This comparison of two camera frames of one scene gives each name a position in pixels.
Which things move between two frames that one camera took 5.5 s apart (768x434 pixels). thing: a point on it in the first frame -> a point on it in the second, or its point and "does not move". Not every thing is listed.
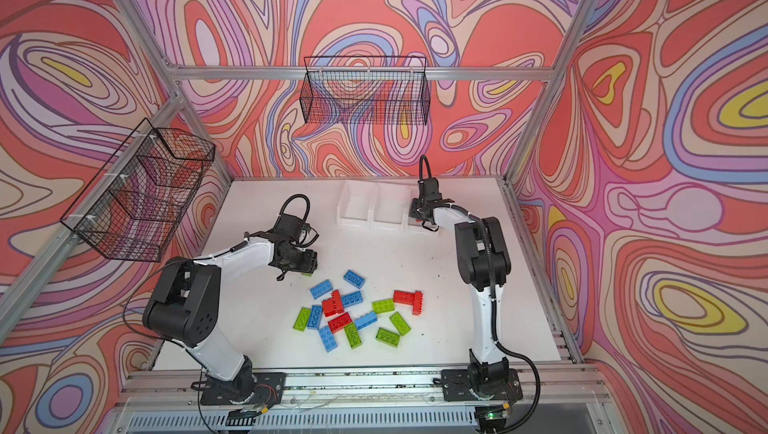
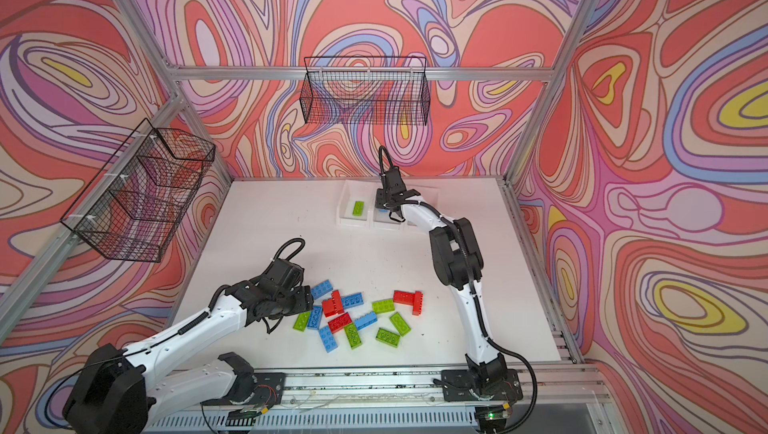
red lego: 417,304 does not move
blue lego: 321,288 does not move
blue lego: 315,317 does not move
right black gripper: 416,208 -> 381,199
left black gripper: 310,265 -> 305,301
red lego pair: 333,305 does not move
